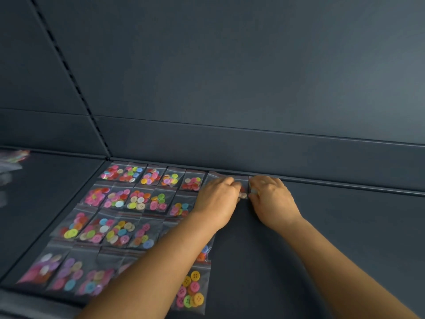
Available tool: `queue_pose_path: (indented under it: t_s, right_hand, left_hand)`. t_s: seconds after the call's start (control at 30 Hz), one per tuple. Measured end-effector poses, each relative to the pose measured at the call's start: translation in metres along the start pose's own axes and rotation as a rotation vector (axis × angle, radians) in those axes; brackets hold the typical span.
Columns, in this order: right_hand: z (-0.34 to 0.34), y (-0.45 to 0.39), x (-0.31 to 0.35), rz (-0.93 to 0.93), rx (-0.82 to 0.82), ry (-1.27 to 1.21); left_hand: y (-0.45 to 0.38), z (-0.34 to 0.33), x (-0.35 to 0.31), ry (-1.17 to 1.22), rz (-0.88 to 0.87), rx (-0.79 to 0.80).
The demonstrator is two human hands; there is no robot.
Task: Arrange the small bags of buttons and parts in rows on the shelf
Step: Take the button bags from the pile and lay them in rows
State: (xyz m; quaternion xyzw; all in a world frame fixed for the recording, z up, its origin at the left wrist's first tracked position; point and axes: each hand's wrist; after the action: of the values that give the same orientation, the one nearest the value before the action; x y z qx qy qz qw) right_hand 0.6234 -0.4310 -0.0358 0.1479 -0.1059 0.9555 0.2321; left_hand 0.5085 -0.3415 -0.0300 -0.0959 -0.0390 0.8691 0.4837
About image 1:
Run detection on pile of transparent button bags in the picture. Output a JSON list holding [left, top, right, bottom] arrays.
[[0, 149, 31, 175]]

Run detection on person's right forearm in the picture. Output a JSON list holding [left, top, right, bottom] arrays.
[[269, 217, 421, 319]]

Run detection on person's left forearm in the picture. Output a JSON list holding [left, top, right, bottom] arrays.
[[76, 212, 226, 319]]

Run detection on grid of arranged button bags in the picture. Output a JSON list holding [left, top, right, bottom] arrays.
[[16, 161, 253, 311]]

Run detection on person's left hand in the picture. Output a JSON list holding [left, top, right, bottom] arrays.
[[192, 177, 242, 231]]

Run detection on person's right hand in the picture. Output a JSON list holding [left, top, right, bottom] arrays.
[[249, 175, 303, 233]]

